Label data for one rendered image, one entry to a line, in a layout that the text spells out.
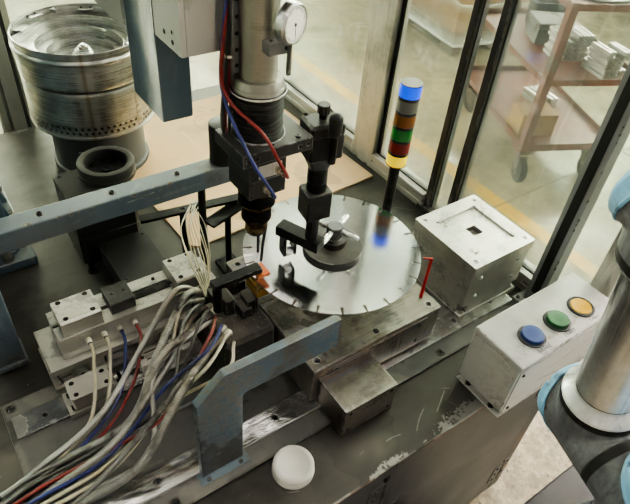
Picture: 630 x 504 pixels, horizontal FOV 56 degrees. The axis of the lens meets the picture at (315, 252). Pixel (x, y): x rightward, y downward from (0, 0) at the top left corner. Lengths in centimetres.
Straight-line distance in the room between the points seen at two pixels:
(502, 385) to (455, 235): 33
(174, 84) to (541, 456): 164
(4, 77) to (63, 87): 43
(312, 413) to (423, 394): 22
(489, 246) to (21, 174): 116
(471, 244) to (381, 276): 27
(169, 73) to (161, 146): 86
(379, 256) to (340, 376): 23
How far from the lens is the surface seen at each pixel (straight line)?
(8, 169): 174
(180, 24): 78
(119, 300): 112
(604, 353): 86
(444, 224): 130
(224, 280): 99
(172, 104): 92
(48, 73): 146
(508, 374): 111
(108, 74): 145
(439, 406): 117
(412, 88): 122
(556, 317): 117
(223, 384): 86
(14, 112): 191
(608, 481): 97
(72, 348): 114
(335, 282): 104
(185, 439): 108
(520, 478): 205
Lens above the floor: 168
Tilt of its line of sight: 42 degrees down
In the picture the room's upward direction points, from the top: 6 degrees clockwise
